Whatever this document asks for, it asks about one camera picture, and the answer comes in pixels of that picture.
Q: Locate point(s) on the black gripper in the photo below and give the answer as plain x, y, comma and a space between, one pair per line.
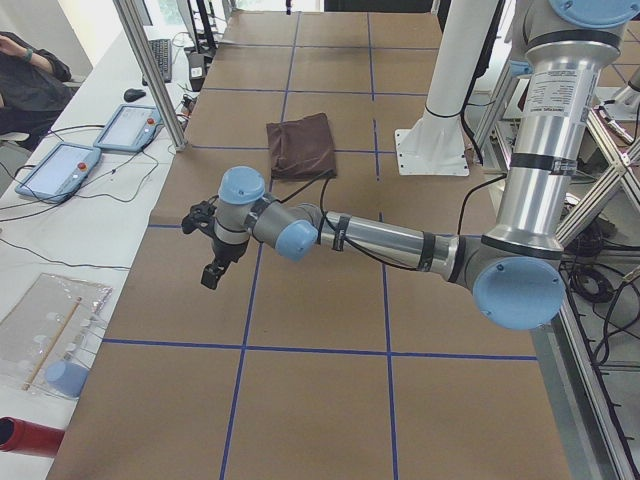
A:
225, 251

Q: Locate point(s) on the dark brown t-shirt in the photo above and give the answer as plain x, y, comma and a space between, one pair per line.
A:
301, 149

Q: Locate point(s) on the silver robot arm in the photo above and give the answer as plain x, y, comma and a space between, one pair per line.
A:
512, 270

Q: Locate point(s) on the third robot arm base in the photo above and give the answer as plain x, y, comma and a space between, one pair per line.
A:
620, 104

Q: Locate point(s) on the person in dark clothes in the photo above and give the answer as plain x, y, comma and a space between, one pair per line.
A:
34, 89

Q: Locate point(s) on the clear plastic bag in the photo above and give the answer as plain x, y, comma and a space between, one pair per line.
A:
58, 318

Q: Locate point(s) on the far teach pendant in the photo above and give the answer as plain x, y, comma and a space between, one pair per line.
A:
130, 129

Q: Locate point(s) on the teach pendant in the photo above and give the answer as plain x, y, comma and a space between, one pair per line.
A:
60, 173
130, 129

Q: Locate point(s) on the blue plastic cup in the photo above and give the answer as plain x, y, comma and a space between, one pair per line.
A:
66, 377

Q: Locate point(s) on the near teach pendant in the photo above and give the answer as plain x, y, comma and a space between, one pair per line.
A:
60, 173

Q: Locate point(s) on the black computer mouse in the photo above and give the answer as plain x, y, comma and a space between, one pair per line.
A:
133, 94

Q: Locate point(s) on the black keyboard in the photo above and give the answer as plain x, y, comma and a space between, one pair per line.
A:
162, 53

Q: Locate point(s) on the red cylinder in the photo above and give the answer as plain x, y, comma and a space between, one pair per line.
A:
24, 437

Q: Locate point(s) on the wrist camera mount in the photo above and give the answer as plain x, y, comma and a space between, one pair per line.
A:
201, 217

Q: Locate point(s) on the aluminium frame post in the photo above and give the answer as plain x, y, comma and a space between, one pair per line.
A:
135, 33

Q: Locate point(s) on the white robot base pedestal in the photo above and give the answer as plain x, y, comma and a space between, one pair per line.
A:
434, 146

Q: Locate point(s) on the aluminium frame rack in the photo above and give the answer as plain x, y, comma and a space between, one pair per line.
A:
594, 383

